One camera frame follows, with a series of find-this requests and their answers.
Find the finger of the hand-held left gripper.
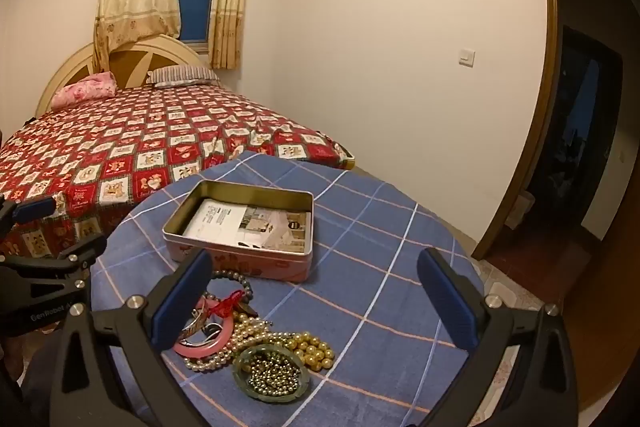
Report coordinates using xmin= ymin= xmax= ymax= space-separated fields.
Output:
xmin=0 ymin=196 xmax=57 ymax=238
xmin=0 ymin=233 xmax=107 ymax=280

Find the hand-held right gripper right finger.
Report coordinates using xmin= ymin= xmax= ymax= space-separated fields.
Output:
xmin=416 ymin=247 xmax=593 ymax=427

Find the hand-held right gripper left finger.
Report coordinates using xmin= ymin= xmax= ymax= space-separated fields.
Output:
xmin=50 ymin=248 xmax=213 ymax=427

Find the silver bangle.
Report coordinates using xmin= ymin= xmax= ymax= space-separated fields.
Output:
xmin=177 ymin=314 xmax=223 ymax=343

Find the red knotted cord tassel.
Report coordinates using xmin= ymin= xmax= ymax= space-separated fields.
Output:
xmin=207 ymin=289 xmax=246 ymax=318

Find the pink bangle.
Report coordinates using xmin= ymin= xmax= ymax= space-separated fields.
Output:
xmin=173 ymin=297 xmax=236 ymax=358

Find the cream pearl necklace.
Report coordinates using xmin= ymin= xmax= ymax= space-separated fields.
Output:
xmin=182 ymin=312 xmax=301 ymax=373

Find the gold metal tin box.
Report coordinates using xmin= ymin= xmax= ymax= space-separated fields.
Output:
xmin=162 ymin=179 xmax=315 ymax=283

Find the green jade bangle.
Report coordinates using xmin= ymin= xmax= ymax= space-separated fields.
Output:
xmin=234 ymin=343 xmax=309 ymax=404

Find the blue plaid tablecloth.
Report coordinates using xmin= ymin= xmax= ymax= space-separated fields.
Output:
xmin=90 ymin=151 xmax=486 ymax=427

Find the printed paper leaflet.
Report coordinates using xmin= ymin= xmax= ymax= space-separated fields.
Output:
xmin=182 ymin=199 xmax=312 ymax=254

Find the red patchwork bedspread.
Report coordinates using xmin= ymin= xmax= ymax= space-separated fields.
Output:
xmin=0 ymin=84 xmax=357 ymax=258

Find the pink floral pillow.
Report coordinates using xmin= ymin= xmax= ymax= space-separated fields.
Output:
xmin=51 ymin=72 xmax=117 ymax=110

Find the cream wooden headboard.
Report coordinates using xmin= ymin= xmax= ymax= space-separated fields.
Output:
xmin=36 ymin=33 xmax=221 ymax=118

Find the striped pillow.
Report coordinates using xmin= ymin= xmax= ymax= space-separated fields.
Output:
xmin=148 ymin=64 xmax=221 ymax=88

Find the grey bead bracelet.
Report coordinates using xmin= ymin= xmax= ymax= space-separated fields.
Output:
xmin=207 ymin=270 xmax=254 ymax=308

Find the small gold bead chain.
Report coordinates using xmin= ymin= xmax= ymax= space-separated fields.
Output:
xmin=245 ymin=352 xmax=301 ymax=395

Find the large gold bead necklace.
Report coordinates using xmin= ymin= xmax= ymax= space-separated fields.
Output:
xmin=285 ymin=332 xmax=335 ymax=370

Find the brown wooden door frame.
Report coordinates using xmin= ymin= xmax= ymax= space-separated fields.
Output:
xmin=472 ymin=0 xmax=640 ymax=263

